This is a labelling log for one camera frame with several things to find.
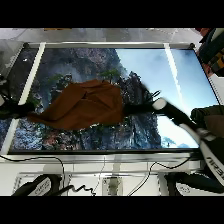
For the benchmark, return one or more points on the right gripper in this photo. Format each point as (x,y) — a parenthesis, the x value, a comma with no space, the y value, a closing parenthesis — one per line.
(140,108)

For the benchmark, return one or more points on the brown garment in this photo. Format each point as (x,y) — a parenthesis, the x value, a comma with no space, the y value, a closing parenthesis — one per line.
(90,106)

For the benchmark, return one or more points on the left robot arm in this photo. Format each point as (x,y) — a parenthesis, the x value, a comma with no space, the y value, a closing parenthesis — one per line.
(13,110)

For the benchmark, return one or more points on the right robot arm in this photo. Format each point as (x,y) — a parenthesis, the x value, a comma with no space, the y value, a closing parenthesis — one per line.
(210,150)

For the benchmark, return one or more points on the heap of clothes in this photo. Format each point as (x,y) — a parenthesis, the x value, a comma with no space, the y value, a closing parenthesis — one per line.
(213,46)

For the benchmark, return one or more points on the dark green garment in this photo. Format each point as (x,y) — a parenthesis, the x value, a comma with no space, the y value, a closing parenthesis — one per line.
(208,111)

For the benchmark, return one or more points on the grey-brown garment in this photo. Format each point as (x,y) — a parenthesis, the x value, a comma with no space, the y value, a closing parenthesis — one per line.
(216,126)

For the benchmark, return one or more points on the silver frame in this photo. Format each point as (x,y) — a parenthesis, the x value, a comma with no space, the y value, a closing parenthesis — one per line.
(113,158)

